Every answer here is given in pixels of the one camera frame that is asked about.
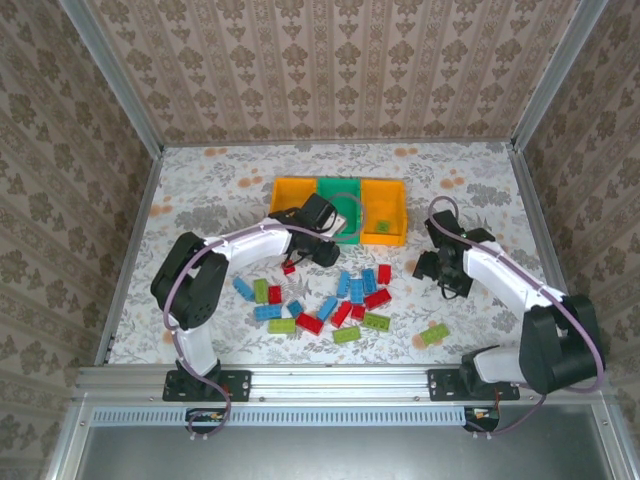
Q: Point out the small blue lego brick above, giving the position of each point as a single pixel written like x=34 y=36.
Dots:
x=295 y=308

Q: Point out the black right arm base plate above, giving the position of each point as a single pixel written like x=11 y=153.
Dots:
x=442 y=385

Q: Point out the small green lego brick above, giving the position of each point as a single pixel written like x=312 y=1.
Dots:
x=384 y=226

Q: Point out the grey metal panel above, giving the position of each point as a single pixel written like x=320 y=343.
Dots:
x=340 y=455

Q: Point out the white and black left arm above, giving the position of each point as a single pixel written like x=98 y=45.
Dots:
x=250 y=245

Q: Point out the green plastic bin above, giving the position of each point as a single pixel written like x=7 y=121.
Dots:
x=337 y=187

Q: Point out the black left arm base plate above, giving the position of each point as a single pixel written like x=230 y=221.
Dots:
x=240 y=385

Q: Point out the aluminium frame post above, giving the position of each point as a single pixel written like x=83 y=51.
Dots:
x=114 y=75
x=556 y=75

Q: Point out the orange plastic bin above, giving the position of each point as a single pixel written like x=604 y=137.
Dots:
x=380 y=200
x=290 y=192

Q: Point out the floral table cover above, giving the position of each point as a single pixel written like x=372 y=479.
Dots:
x=450 y=165

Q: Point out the aluminium side rail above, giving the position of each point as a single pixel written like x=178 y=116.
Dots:
x=531 y=200
x=138 y=225

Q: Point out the black controller board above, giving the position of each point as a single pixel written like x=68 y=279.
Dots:
x=205 y=417
x=482 y=416

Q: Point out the small red lego brick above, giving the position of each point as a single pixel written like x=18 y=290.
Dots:
x=358 y=312
x=288 y=270

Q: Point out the aluminium mounting rail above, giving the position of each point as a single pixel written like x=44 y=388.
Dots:
x=340 y=382

